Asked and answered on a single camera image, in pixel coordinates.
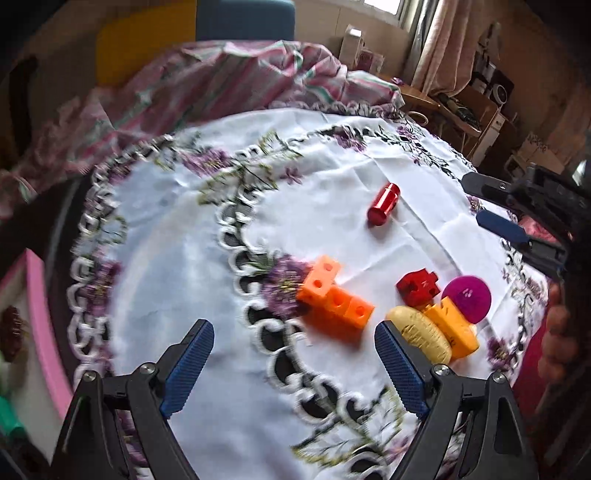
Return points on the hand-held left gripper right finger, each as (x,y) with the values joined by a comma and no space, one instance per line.
(399,369)

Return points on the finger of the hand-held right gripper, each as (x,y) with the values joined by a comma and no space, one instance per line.
(487,185)
(503,228)

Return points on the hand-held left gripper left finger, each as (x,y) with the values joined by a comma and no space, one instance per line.
(189,364)

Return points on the pale yellow oval toy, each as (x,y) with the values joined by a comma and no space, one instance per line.
(420,334)

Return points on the yellow toy boat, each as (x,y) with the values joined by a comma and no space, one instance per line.
(455,334)

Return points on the orange toy blocks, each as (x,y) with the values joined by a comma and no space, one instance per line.
(334,302)

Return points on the red toy cylinder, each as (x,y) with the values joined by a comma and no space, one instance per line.
(383,205)

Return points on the pink white cardboard tray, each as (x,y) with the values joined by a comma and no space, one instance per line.
(41,332)

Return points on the person's right hand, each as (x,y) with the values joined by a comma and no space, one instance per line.
(556,332)

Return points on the purple round toy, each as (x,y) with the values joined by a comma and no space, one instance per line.
(466,300)

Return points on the red toy block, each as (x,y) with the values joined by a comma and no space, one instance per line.
(415,286)

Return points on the wooden side desk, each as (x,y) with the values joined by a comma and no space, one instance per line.
(425,99)

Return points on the red cloth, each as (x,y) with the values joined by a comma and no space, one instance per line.
(531,369)

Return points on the white embroidered floral tablecloth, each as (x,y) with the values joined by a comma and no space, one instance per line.
(207,230)

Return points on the beige curtain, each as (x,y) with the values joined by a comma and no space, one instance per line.
(443,41)

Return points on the dark brown toy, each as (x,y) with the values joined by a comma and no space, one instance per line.
(11,332)

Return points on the teal green toy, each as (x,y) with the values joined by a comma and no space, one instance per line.
(9,415)

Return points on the small white box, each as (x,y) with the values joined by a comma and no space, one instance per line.
(352,41)

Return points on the window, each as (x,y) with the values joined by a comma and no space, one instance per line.
(383,4)

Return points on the pink striped bedsheet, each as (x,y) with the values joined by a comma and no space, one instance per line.
(231,78)

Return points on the black rolled mat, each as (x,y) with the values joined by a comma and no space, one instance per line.
(23,92)

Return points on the grey yellow blue headboard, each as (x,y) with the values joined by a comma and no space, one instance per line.
(147,41)

